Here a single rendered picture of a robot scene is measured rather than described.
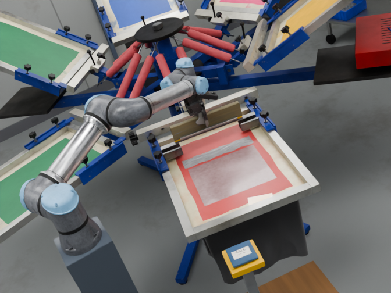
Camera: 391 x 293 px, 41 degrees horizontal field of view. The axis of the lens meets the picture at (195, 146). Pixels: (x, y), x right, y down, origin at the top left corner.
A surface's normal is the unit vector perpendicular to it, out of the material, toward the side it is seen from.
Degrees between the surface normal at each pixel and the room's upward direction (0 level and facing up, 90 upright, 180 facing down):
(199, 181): 0
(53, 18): 90
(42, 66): 32
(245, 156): 0
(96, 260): 90
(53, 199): 7
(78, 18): 90
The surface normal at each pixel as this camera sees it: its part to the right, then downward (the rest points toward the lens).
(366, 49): -0.26, -0.80
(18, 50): 0.27, -0.71
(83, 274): 0.47, 0.39
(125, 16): -0.09, -0.42
